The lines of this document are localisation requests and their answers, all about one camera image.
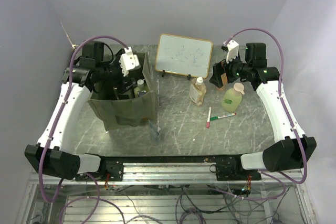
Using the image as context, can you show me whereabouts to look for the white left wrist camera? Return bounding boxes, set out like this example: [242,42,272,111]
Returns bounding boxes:
[119,47,141,77]

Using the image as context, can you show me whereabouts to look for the clear bottle black label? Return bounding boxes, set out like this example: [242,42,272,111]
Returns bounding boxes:
[113,87,133,100]

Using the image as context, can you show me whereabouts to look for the orange bottle pink cap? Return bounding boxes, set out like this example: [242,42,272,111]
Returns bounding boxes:
[217,73,227,91]

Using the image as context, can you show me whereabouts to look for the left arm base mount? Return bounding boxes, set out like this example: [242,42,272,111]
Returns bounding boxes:
[74,158,124,182]

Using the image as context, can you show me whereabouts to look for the amber pump soap bottle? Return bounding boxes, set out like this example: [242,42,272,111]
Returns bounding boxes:
[189,77,206,106]

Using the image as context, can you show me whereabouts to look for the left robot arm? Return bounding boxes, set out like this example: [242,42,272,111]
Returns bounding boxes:
[25,38,111,184]

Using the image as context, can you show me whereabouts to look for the pink whiteboard marker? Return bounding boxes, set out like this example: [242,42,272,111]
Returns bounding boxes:
[206,106,212,129]

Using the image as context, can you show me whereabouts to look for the green canvas bag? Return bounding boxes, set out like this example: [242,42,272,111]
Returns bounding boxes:
[88,52,157,131]

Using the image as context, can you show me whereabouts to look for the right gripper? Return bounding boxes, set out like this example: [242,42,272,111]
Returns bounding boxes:
[209,50,251,88]

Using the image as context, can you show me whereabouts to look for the clear bottle yellow label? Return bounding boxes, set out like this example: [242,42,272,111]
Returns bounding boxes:
[138,90,148,97]

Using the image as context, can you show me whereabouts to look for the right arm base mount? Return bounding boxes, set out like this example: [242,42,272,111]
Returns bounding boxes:
[215,155,247,181]

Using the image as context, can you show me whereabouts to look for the small whiteboard with stand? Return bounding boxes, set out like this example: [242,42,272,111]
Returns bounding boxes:
[154,34,213,79]

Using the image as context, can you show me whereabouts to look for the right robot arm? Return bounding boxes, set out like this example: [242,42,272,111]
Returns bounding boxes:
[209,40,317,180]

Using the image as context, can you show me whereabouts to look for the green bottle beige pump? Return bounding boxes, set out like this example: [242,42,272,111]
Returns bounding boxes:
[221,83,245,113]

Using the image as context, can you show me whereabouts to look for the green whiteboard marker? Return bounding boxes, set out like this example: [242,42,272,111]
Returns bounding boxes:
[210,113,236,121]

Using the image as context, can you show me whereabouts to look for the yellow-green lotion bottle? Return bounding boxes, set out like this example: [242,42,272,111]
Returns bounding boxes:
[133,79,148,98]

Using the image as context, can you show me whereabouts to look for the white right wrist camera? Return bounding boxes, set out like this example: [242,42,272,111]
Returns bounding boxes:
[223,39,239,63]

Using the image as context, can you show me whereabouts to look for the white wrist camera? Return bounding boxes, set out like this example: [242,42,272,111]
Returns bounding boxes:
[119,47,141,77]
[223,39,239,63]

